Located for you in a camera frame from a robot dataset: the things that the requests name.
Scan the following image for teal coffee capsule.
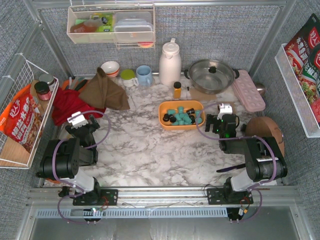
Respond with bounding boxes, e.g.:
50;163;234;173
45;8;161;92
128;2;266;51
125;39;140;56
177;106;184;114
179;113;188;119
167;109;176;115
195;117;203;125
174;113;183;121
171;120;180;126
183;116;192;125
195;110;201;117

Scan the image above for black coffee capsule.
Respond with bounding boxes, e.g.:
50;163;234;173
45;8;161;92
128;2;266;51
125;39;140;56
162;113;170;122
189;115;196;124
186;108;195;115
169;114;177;123

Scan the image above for brown cloth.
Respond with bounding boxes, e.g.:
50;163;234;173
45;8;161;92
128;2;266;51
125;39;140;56
78;67;130;111

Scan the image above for orange plastic basket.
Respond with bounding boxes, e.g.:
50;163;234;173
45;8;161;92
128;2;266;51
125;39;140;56
158;100;204;131

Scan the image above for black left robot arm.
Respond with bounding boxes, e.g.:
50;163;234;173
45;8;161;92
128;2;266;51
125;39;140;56
36;114;102;202

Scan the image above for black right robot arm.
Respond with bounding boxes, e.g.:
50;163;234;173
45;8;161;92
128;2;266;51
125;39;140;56
205;114;288;203

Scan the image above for small brown cardboard sheet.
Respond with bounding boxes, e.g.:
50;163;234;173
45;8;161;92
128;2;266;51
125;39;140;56
189;88;217;102

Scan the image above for red cloth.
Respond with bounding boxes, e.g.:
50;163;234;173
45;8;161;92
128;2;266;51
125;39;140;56
51;87;106;126

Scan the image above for round wooden board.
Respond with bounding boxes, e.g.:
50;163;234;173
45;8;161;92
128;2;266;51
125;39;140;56
244;116;285;156

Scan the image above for pink egg tray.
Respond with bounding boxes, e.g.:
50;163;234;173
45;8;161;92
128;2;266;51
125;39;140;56
231;69;266;113

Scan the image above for steel pot with lid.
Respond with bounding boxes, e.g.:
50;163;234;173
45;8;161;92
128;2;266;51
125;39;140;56
183;59;240;95

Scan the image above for orange juice bottle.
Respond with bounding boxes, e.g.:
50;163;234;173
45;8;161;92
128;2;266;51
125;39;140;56
173;81;182;99

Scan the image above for steel round object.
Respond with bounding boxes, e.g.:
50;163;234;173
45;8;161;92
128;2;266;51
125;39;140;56
254;82;266;97

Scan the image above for white orange striped bowl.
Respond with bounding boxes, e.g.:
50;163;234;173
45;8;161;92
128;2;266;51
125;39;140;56
100;61;120;78

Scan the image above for green lidded white cup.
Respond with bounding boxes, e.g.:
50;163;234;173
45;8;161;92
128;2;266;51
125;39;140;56
120;69;139;88

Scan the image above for red jar black lid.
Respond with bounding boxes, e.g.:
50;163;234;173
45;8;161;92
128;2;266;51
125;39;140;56
34;81;52;101

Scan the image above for glass jar silver lid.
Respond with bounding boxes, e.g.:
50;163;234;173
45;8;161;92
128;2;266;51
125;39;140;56
38;73;56;92

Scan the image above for orange snack bag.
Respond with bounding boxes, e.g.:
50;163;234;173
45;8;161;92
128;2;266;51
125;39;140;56
0;84;43;153

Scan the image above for blue mug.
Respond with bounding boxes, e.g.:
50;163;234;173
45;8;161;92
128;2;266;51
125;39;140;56
136;65;153;87

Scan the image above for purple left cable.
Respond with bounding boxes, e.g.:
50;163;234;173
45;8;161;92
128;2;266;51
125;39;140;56
51;110;112;225

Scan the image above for purple cable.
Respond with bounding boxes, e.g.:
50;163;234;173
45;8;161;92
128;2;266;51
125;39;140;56
51;110;112;225
195;102;278;223

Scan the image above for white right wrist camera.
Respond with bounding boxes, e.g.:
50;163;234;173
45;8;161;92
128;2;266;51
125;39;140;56
217;103;233;120

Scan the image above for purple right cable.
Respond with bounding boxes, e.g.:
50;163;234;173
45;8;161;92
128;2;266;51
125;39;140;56
195;102;278;223

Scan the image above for white wire basket left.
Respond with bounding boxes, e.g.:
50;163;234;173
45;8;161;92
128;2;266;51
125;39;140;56
0;53;59;169

